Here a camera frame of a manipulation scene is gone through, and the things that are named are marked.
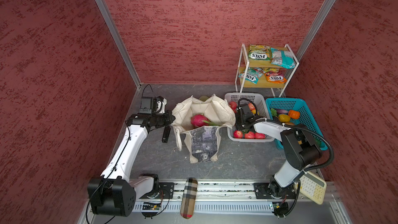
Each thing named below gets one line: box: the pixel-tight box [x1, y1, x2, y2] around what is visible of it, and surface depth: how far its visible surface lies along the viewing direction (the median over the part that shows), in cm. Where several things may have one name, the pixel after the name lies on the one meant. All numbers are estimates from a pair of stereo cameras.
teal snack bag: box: [270, 47, 296, 69], surface depth 87 cm
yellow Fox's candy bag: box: [247, 44, 272, 61], surface depth 91 cm
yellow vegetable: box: [278, 114, 291, 123], surface depth 99 cm
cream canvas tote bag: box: [171, 94, 236, 164], surface depth 81 cm
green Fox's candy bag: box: [238, 67, 265, 85], surface depth 103 cm
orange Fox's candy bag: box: [264, 72, 288, 84], surface depth 103 cm
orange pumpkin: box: [288, 109, 301, 120], surface depth 99 cm
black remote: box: [161, 125, 172, 144], surface depth 93 cm
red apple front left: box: [233, 130, 244, 139], surface depth 91 cm
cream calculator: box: [294, 171, 328, 205], surface depth 75 cm
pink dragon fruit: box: [190, 114, 221, 128], surface depth 94 cm
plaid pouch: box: [180, 177, 198, 219], surface depth 71 cm
